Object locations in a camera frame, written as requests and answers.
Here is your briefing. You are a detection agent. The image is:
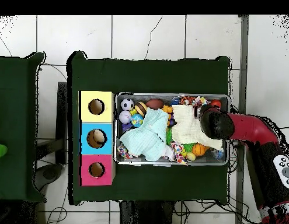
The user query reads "cream muslin cloth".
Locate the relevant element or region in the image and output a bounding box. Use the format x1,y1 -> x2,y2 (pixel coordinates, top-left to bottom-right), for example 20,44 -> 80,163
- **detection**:
170,104 -> 224,152

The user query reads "silver mesh bin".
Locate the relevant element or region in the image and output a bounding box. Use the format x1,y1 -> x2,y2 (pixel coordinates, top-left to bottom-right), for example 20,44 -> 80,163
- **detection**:
114,92 -> 230,167

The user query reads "wooden box with three holes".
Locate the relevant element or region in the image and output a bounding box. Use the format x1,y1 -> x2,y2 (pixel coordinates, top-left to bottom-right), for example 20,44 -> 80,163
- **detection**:
78,90 -> 116,187

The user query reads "blue globe ball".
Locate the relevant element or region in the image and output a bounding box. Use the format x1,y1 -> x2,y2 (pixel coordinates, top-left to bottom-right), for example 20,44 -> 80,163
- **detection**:
130,113 -> 144,128

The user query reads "toy burger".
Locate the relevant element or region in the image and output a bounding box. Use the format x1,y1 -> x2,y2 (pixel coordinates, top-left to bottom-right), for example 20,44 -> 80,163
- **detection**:
134,101 -> 148,117

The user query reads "mint green muslin cloth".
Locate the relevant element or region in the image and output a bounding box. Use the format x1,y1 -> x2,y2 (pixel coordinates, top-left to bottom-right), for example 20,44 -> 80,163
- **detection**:
119,108 -> 169,162

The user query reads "white baseball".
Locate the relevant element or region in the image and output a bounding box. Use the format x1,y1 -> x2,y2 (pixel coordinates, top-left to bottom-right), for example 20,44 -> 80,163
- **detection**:
119,110 -> 133,124

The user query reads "brown toy football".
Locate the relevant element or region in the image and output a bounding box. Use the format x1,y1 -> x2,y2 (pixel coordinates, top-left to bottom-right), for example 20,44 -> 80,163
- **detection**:
145,99 -> 165,110

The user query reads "black and white soccer ball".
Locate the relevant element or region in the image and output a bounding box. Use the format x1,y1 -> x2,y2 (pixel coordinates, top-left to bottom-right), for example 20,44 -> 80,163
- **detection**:
120,97 -> 135,111

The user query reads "orange plastic building block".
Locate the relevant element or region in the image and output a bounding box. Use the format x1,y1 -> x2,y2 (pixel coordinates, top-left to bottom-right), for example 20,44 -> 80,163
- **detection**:
162,104 -> 174,127

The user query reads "orange striped tiger plush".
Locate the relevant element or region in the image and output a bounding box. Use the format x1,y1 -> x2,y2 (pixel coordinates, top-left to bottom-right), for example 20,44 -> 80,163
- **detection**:
179,95 -> 196,106

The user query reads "orange toy basketball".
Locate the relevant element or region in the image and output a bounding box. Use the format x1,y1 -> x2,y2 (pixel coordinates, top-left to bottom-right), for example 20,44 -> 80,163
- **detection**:
191,142 -> 207,157

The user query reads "crushed clear plastic bottle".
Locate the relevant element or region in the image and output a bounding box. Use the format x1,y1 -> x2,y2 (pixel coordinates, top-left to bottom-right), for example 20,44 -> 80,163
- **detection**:
210,148 -> 225,161

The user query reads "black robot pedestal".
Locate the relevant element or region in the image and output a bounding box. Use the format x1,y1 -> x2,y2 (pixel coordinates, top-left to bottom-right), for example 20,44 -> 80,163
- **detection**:
119,200 -> 175,224

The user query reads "grey metal rail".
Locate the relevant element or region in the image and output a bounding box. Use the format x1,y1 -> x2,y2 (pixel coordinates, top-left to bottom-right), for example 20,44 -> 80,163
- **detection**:
235,15 -> 250,224

